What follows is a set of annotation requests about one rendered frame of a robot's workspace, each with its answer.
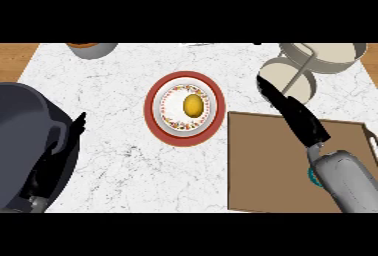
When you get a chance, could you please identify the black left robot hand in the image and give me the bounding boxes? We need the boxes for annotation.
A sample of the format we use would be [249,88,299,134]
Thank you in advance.
[23,111,89,202]

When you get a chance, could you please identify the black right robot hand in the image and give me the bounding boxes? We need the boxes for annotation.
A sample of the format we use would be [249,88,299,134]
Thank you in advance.
[256,74,333,149]

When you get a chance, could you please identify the brown rectangular tray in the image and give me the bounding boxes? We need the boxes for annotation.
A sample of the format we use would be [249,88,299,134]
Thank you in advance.
[227,110,378,214]

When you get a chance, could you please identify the yellow lemon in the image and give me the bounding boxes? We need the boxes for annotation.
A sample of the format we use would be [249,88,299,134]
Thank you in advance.
[182,93,207,119]

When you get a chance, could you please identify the round red placemat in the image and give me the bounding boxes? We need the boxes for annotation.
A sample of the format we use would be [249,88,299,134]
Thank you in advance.
[144,70,228,148]

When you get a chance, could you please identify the white plate with floral rim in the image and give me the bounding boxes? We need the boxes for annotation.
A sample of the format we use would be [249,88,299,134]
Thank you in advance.
[153,77,219,138]

